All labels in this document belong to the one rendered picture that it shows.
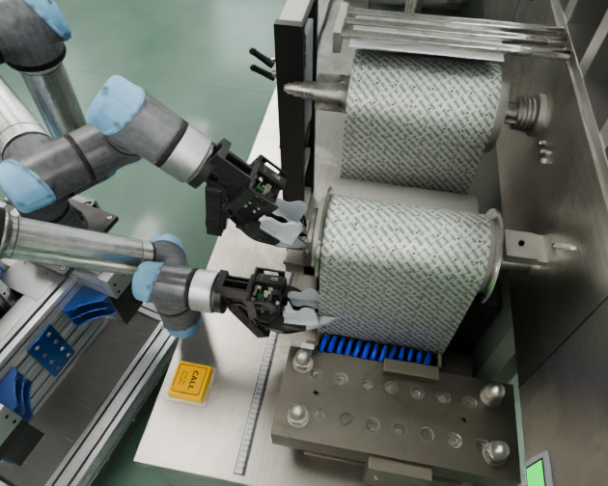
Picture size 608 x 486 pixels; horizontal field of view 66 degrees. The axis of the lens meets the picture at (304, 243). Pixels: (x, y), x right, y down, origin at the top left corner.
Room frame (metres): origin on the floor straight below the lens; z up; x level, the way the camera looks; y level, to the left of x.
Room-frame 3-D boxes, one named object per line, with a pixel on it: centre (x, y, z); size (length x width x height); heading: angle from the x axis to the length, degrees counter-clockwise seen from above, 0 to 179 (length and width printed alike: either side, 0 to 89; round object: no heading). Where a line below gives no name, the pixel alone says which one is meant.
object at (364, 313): (0.39, -0.14, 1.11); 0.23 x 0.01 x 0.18; 79
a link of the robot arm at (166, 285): (0.46, 0.25, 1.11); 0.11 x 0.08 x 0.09; 79
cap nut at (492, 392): (0.28, -0.32, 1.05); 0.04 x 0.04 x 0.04
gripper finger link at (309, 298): (0.43, -0.02, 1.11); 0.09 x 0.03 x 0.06; 80
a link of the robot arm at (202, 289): (0.45, 0.17, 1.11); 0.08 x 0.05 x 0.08; 169
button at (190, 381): (0.36, 0.23, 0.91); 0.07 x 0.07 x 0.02; 79
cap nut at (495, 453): (0.19, -0.30, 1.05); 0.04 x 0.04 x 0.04
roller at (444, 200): (0.57, -0.17, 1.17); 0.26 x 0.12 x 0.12; 79
